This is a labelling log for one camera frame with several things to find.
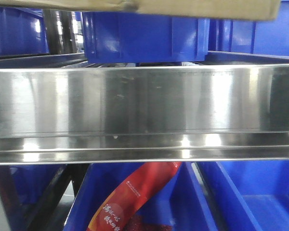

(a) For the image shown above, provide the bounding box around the red snack bag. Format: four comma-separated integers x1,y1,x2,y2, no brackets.
86,162,182,231

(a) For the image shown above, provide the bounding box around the black shelf frame post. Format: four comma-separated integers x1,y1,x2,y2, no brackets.
25,164,89,231

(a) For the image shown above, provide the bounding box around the blue plastic bin lower right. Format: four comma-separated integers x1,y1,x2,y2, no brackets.
197,160,289,231

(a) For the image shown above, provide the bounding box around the blue plastic bin lower middle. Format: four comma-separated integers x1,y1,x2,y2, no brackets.
64,162,217,231

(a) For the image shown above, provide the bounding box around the stainless steel shelf rail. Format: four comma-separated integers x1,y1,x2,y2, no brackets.
0,64,289,165

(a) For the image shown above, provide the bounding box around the blue plastic bin upper right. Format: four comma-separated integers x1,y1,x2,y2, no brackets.
209,0,289,56

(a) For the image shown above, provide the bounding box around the brown cardboard carton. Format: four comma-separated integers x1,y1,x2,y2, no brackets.
0,0,281,21

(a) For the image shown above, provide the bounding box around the blue plastic bin upper middle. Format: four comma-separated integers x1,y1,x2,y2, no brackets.
82,12,210,63

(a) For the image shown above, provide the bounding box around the blue plastic bin upper left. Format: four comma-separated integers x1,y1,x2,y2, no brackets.
0,7,49,56

